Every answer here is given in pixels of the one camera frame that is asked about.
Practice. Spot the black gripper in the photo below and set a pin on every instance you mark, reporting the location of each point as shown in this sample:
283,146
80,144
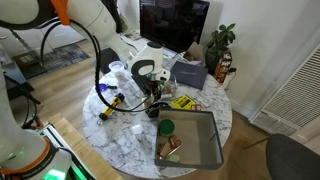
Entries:
153,83

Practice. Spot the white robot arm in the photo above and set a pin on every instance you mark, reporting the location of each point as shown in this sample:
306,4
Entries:
93,16

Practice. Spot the clear plastic container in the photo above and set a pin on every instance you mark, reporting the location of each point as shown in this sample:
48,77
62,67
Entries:
170,88

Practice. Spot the yellow black printed packet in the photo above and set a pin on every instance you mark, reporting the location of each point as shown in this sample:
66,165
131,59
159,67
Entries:
183,102

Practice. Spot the small orange packet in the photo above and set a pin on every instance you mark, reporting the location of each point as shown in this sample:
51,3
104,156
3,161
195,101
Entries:
196,107

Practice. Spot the red brown foil packet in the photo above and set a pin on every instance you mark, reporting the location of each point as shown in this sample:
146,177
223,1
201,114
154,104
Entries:
175,141

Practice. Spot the tan paper packet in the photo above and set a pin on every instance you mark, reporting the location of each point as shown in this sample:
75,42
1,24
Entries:
165,150

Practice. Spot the light green packet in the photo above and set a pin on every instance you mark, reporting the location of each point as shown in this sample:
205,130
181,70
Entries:
173,158

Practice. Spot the fennel seed spice jar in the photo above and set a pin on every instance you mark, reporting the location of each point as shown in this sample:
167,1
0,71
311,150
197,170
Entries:
169,92

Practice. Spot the black round pouch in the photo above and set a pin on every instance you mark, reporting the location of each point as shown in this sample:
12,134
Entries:
155,111

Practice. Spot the green round lid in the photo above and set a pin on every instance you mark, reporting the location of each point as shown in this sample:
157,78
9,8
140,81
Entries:
166,127

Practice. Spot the navy blue box lid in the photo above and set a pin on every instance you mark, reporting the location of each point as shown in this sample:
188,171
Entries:
190,75

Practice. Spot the clear plastic lidded cup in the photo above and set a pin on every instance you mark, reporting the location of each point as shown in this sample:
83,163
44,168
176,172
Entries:
117,70

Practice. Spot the yellow black flashlight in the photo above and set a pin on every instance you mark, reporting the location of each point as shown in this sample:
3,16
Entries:
111,106

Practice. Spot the blue round scoop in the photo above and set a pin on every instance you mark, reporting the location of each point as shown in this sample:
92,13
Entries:
102,87

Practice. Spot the black chair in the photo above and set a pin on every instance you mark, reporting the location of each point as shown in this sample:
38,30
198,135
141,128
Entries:
108,56

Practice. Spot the brown cardboard box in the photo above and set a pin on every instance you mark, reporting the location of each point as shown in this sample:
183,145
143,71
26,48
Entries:
195,51

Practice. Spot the grey plastic bin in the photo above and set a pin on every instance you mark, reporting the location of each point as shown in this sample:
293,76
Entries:
200,136

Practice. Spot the orange printed carton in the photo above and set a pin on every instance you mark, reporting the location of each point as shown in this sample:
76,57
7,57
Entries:
223,66

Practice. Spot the black flat screen monitor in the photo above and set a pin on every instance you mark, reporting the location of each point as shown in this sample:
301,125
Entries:
173,20

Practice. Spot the green potted plant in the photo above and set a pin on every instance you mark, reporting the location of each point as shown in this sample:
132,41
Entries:
221,40

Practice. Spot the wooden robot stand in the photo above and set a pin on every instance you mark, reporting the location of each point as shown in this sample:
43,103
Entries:
76,146

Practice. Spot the grey patterned rug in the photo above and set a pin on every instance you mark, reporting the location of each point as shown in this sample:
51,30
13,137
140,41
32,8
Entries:
63,55

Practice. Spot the dark grey round chair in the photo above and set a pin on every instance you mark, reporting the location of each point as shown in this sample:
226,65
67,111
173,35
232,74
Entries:
293,160

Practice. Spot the white louvered wall vent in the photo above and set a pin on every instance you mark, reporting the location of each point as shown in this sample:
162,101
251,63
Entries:
293,96

